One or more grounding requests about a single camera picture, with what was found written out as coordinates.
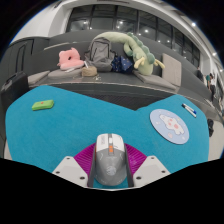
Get round grey seat cushion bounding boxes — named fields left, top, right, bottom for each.
left=47, top=67, right=88, bottom=80

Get dark blue patterned bag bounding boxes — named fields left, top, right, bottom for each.
left=110, top=55, right=135, bottom=75

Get grey backpack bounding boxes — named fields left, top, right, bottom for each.
left=83, top=36, right=116, bottom=73

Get blue capped marker pen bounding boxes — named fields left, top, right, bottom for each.
left=182, top=102, right=198, bottom=115

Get flat grey square cushion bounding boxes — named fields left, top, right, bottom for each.
left=133, top=70, right=178, bottom=91
left=27, top=70, right=52, bottom=86

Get round ceiling lights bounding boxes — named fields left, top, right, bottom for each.
left=190, top=21, right=218, bottom=57

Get black capped marker pen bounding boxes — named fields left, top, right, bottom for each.
left=181, top=104, right=197, bottom=118

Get long green dragon plush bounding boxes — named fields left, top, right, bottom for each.
left=94, top=31, right=166, bottom=76

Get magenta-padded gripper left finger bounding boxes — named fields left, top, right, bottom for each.
left=52, top=143, right=98, bottom=188

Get upright beige square cushion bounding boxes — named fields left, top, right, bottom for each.
left=161, top=52, right=183, bottom=88

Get black wheeled suitcase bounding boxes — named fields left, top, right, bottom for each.
left=0, top=43, right=30, bottom=111

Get grey computer mouse orange accents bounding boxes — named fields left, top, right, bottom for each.
left=93, top=133, right=129, bottom=187

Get black bag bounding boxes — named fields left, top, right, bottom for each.
left=207, top=118, right=215, bottom=138

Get round light blue mouse pad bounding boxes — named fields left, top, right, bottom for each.
left=149, top=108, right=190, bottom=145

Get small brown woven basket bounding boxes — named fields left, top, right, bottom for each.
left=81, top=65, right=98, bottom=78

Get small green eraser block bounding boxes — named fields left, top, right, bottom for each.
left=31, top=99, right=55, bottom=111

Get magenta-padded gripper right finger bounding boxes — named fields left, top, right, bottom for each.
left=123, top=143, right=172, bottom=188

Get pink plush toy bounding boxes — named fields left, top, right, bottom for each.
left=56, top=47, right=85, bottom=71

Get person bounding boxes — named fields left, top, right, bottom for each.
left=205, top=72, right=218, bottom=101

